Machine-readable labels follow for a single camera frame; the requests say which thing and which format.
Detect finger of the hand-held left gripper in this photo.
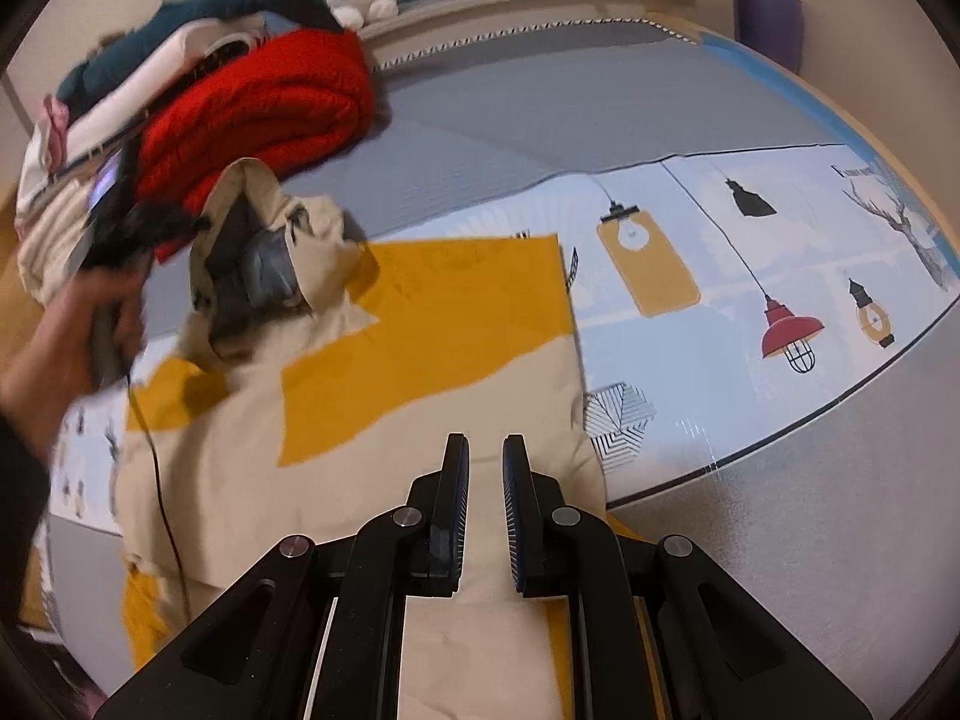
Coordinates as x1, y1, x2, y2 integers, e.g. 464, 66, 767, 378
160, 205, 215, 242

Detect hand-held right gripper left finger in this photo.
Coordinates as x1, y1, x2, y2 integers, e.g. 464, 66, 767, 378
94, 433, 472, 720

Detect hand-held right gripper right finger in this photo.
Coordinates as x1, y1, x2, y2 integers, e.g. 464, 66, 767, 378
500, 433, 872, 720

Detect beige and yellow hooded jacket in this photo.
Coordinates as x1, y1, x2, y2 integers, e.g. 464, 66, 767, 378
112, 157, 665, 720

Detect pile of light clothes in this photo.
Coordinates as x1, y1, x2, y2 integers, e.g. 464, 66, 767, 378
52, 30, 272, 175

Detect person's left hand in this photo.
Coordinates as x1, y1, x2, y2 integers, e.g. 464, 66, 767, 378
0, 270, 149, 460

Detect folded white fleece blanket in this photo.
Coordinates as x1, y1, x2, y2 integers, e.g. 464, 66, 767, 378
13, 180, 100, 302

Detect pink and white cloth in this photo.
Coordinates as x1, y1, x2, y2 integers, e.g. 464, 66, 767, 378
15, 93, 73, 212

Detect folded red quilt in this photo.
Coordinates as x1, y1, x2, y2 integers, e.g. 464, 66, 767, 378
138, 28, 377, 265

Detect folded white pillow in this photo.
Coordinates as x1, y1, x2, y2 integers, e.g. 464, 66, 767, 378
71, 19, 265, 158

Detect blue shark plush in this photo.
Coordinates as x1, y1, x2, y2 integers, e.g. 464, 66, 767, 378
56, 0, 365, 110

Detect grey bed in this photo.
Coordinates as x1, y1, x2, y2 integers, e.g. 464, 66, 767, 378
0, 15, 960, 720

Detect lamp printed bed sheet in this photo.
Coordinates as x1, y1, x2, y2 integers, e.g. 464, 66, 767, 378
45, 141, 960, 535

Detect window ledge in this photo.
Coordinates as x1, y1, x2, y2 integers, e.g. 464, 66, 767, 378
370, 0, 700, 70

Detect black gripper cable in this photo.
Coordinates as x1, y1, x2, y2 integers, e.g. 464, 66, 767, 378
126, 381, 190, 620

